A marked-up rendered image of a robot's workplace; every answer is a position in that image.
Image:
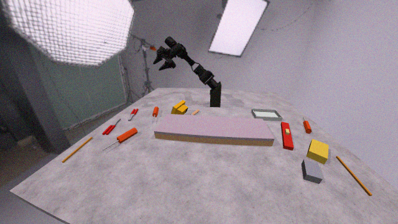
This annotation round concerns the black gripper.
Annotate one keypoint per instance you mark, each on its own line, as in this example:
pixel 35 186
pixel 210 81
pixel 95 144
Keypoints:
pixel 170 63

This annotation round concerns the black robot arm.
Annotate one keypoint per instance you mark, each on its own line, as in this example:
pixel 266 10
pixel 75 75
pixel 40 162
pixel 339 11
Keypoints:
pixel 206 77

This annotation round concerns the pale pink panel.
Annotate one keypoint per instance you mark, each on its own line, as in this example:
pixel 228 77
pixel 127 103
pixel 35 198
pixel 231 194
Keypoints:
pixel 214 130

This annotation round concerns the white shallow tray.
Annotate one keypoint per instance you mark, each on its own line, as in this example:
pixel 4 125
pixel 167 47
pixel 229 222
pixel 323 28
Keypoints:
pixel 266 114

